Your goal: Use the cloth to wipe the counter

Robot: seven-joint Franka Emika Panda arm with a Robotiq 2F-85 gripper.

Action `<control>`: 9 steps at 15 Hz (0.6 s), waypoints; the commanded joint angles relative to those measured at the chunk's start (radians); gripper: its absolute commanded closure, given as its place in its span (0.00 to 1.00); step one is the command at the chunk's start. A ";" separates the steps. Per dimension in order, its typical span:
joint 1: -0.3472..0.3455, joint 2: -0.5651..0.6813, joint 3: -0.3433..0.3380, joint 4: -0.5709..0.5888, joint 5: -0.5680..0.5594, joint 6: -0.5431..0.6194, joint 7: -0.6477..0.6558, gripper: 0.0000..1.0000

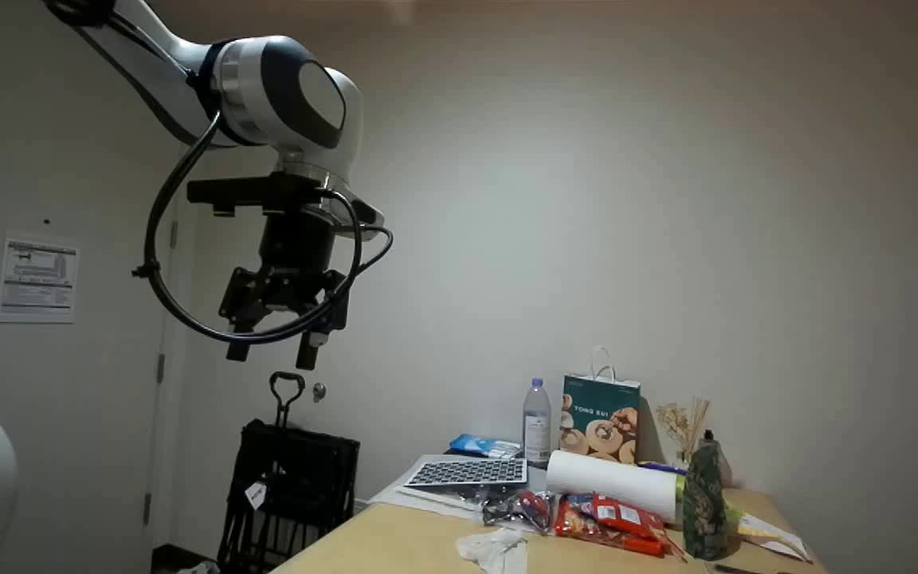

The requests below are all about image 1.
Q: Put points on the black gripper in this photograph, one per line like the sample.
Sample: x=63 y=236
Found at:
x=291 y=279

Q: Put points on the white cloth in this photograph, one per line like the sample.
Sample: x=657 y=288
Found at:
x=495 y=554

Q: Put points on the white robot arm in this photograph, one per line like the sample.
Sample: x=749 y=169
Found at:
x=266 y=125

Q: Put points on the black folding cart crate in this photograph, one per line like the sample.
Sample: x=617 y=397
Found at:
x=289 y=486

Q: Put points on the black white checkerboard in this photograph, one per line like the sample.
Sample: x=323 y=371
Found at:
x=471 y=474

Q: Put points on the blue plastic packet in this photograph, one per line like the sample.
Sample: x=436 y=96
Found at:
x=485 y=447

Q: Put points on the white paper sheet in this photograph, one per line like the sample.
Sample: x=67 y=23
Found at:
x=471 y=501

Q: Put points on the clear plastic water bottle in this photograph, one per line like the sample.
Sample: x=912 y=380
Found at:
x=538 y=422

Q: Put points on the green donut gift bag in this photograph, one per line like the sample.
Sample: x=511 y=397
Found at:
x=602 y=420

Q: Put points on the red snack packet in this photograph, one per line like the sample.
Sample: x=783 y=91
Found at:
x=606 y=521

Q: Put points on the white paper towel roll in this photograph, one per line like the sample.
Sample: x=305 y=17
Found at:
x=612 y=481

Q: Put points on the wooden reed sticks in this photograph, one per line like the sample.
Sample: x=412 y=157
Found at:
x=682 y=426

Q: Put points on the dark green patterned bottle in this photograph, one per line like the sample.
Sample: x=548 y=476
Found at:
x=702 y=512

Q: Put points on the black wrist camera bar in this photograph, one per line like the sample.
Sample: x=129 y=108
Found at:
x=281 y=194

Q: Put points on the white wall notice paper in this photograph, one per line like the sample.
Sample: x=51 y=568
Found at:
x=40 y=283

